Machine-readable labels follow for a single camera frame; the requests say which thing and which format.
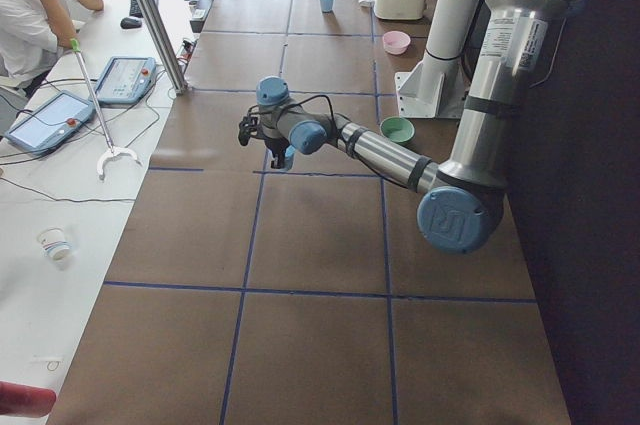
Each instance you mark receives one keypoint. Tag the black computer mouse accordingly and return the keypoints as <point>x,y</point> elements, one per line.
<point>130,22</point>

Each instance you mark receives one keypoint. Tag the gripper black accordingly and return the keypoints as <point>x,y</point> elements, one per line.
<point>275,148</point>

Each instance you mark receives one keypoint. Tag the teach pendant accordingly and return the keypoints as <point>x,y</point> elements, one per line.
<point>125,80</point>
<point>51,124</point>

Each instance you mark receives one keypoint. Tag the teach pendant far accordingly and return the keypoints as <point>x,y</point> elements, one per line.
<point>125,80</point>

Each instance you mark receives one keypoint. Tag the aluminium frame post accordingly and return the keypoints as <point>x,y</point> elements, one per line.
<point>163,45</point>

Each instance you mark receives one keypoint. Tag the green bowl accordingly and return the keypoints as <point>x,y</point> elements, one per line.
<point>397,129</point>

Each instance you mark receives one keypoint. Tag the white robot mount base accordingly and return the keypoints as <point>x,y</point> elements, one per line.
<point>435,88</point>

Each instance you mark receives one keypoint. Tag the white power plug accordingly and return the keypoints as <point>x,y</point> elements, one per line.
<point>366,3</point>

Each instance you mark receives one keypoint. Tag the paper cup on desk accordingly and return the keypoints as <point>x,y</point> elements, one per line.
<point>54,243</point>

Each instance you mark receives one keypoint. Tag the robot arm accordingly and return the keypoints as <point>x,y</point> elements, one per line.
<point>477,68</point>

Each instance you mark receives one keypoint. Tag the pink bowl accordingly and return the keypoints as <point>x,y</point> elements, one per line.
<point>395,42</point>

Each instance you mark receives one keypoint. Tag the teach pendant near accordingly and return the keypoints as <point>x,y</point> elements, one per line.
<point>51,124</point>

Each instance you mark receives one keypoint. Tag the seated person white shirt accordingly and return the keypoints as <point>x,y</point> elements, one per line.
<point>34,34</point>

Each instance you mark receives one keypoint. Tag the red cylinder object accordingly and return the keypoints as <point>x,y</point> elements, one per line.
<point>26,401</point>

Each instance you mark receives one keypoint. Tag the white grabber stick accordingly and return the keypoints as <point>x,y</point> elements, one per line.
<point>113,152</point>

